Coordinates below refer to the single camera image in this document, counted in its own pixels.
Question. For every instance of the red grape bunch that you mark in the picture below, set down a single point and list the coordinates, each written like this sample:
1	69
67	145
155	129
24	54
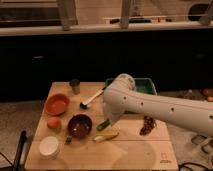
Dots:
148	125

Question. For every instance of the orange fruit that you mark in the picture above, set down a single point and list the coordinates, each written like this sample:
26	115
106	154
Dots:
54	123

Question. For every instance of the green plastic tray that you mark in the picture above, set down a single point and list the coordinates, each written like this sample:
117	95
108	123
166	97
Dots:
141	85

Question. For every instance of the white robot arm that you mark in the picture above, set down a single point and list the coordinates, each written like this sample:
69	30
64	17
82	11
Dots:
121	96

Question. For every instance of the black stand pole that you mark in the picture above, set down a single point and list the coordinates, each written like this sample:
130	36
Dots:
19	150

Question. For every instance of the yellow banana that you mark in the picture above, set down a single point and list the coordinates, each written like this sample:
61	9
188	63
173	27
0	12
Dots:
104	137

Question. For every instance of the small dark utensil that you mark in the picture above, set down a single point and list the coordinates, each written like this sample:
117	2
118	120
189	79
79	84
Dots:
68	139

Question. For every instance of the orange bowl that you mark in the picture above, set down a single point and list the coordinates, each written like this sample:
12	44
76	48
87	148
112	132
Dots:
56	104

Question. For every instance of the white handled dish brush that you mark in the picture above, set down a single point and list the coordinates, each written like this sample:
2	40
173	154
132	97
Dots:
84	104

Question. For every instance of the green pepper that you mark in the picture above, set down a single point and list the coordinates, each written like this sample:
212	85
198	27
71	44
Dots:
103	125

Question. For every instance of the dark purple bowl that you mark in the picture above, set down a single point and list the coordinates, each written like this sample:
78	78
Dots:
79	126

